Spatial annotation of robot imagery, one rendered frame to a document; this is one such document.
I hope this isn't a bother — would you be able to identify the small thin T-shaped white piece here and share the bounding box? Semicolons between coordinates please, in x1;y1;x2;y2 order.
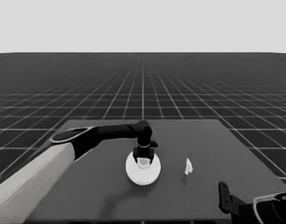
183;157;194;176

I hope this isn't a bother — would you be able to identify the large thick white disc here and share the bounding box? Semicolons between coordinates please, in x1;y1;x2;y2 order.
124;150;162;187

